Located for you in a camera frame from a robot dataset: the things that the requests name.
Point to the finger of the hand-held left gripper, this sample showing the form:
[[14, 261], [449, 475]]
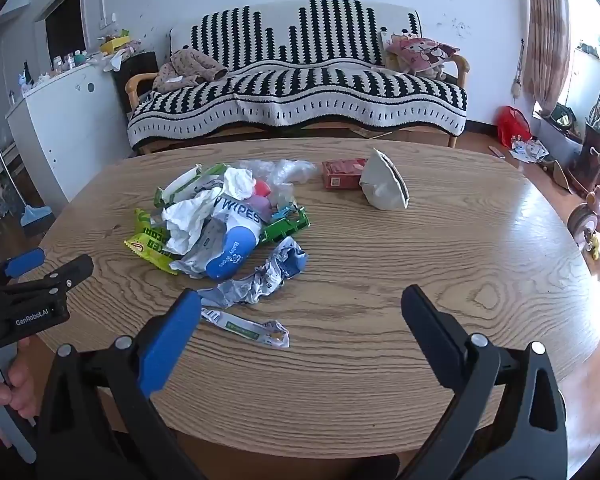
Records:
[[72, 270], [25, 261]]

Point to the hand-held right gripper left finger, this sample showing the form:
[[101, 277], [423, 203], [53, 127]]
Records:
[[167, 345]]

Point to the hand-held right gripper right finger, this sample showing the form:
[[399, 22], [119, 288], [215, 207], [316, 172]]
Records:
[[432, 340]]

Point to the blue white wrapper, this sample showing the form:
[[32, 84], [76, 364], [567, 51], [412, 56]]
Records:
[[280, 262]]

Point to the purple squishy toy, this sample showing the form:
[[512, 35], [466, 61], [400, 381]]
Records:
[[263, 207]]

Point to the person's left hand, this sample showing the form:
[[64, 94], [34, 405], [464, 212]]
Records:
[[22, 385]]

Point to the blue mop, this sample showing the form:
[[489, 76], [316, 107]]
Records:
[[36, 215]]

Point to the flat white green wrapper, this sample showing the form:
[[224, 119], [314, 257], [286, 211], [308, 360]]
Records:
[[245, 330]]

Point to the yellow green snack wrapper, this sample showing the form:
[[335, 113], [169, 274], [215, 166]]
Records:
[[150, 247]]

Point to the white blue wet wipes packet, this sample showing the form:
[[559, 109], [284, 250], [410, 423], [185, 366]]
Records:
[[230, 245]]

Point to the large crumpled white tissue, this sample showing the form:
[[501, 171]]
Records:
[[190, 220]]

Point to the green white packet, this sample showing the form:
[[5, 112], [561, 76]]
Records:
[[180, 187]]

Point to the white cabinet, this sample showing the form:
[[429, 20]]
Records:
[[65, 130]]

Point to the small crumpled white tissue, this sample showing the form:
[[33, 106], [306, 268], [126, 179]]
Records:
[[240, 182]]

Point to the red carton box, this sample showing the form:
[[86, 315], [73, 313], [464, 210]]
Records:
[[342, 172]]

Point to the row of small bottles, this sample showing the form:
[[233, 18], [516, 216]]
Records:
[[60, 62]]

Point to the pile of scattered papers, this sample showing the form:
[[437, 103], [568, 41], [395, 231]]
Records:
[[527, 151]]

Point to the clear plastic bag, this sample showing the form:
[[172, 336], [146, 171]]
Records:
[[290, 170]]

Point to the yellow box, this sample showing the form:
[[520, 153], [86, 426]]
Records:
[[114, 45]]

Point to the red plastic bag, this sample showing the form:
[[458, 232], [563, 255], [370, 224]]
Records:
[[512, 125]]

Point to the brown dotted garment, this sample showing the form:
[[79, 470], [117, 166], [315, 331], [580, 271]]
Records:
[[190, 67]]

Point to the black white striped blanket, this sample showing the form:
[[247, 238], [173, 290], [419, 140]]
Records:
[[330, 85]]

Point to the wooden sofa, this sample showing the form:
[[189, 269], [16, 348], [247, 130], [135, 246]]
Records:
[[462, 66]]

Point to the pink cartoon pillow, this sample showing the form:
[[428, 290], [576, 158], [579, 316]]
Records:
[[420, 52]]

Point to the brown patterned curtain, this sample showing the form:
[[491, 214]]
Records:
[[547, 35]]

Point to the hanging wall ornament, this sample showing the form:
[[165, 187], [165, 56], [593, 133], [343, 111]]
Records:
[[517, 77]]

